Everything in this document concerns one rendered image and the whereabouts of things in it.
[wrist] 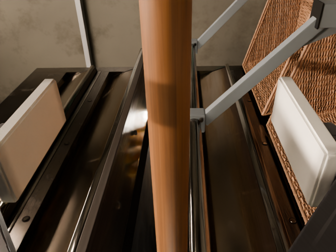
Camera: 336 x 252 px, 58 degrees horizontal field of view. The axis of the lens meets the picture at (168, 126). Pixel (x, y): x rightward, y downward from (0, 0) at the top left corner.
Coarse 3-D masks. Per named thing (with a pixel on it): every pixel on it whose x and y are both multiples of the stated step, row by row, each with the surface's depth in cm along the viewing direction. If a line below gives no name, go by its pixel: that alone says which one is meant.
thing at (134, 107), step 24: (144, 96) 144; (120, 120) 107; (144, 120) 137; (120, 144) 97; (120, 168) 94; (96, 192) 78; (120, 192) 91; (96, 216) 72; (120, 216) 88; (96, 240) 70; (120, 240) 86
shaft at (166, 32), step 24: (144, 0) 16; (168, 0) 16; (144, 24) 17; (168, 24) 16; (144, 48) 18; (168, 48) 17; (144, 72) 19; (168, 72) 18; (168, 96) 19; (168, 120) 20; (168, 144) 21; (168, 168) 22; (168, 192) 23; (168, 216) 25; (168, 240) 27
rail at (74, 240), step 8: (136, 64) 150; (128, 88) 128; (120, 104) 117; (120, 112) 112; (112, 128) 103; (112, 136) 99; (104, 152) 92; (104, 160) 89; (96, 176) 84; (96, 184) 81; (88, 192) 79; (88, 200) 76; (88, 208) 74; (80, 216) 72; (80, 224) 70; (80, 232) 68; (72, 240) 67; (72, 248) 65
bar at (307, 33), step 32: (320, 0) 52; (320, 32) 54; (192, 64) 88; (256, 64) 59; (192, 96) 72; (224, 96) 62; (192, 128) 61; (192, 160) 53; (192, 192) 47; (192, 224) 42
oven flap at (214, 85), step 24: (216, 72) 173; (216, 96) 151; (216, 120) 134; (240, 120) 124; (216, 144) 120; (240, 144) 115; (216, 168) 109; (240, 168) 104; (216, 192) 100; (240, 192) 96; (264, 192) 90; (216, 216) 92; (240, 216) 89; (264, 216) 86; (216, 240) 85; (240, 240) 82; (264, 240) 80
